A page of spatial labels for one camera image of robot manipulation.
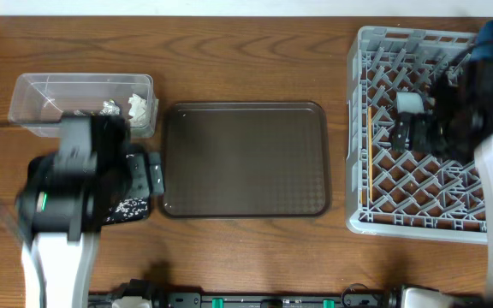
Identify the light blue rice bowl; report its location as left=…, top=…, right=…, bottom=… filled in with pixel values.
left=396, top=92, right=425, bottom=115

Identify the yellow snack wrapper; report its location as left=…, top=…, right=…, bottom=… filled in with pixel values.
left=98, top=100, right=121, bottom=116

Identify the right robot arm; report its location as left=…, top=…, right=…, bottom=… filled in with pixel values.
left=390, top=58, right=493, bottom=307

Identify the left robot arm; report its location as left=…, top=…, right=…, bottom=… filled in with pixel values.
left=16, top=149, right=164, bottom=307

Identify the grey dishwasher rack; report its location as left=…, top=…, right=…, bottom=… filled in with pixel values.
left=346, top=27, right=487, bottom=244

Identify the clear plastic waste bin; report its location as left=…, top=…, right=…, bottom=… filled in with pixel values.
left=8, top=73, right=158, bottom=138

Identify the spilled white rice pile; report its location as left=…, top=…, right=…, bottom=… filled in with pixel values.
left=104, top=198, right=150, bottom=225

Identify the crumpled white tissue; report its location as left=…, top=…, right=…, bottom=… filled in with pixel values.
left=128, top=94, right=148, bottom=127

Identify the brown serving tray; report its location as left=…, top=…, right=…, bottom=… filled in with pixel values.
left=161, top=102, right=332, bottom=219

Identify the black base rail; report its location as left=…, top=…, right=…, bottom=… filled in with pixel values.
left=87, top=280, right=487, bottom=308

